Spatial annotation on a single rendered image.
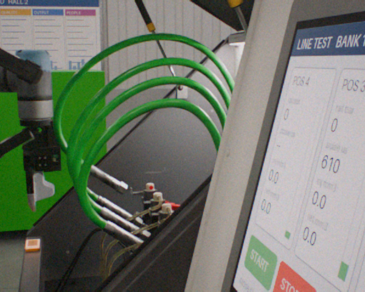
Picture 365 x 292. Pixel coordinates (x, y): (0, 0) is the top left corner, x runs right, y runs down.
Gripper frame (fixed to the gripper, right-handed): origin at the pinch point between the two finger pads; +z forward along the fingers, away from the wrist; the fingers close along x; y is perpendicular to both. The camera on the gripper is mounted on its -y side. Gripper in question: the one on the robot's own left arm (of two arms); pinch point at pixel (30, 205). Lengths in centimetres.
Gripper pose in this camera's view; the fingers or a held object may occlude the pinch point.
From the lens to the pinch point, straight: 129.2
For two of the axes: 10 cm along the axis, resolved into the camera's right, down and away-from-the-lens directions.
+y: 9.7, -0.4, 2.4
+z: 0.0, 9.9, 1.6
